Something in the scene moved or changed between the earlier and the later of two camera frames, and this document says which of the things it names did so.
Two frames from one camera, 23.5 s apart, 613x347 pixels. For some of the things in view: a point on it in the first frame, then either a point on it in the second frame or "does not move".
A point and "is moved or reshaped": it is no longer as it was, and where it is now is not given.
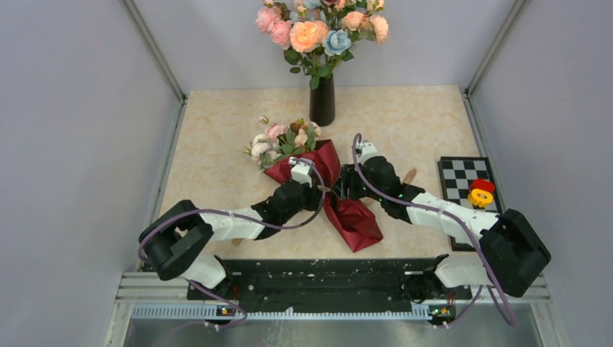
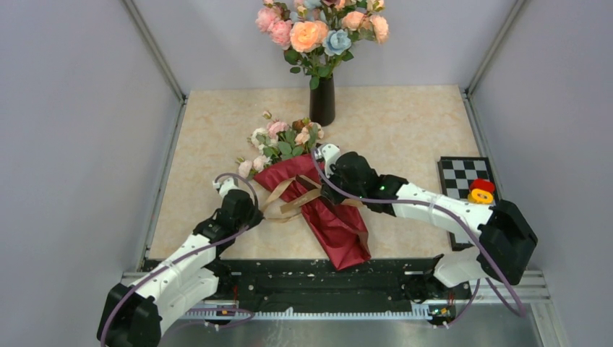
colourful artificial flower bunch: (322, 32) does not move
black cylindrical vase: (322, 103) does not move
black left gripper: (315, 196) → (255, 217)
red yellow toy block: (481, 192) does not move
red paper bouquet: (275, 146) is moved or reshaped
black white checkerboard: (457, 173) does not move
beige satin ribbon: (324, 188) is moved or reshaped
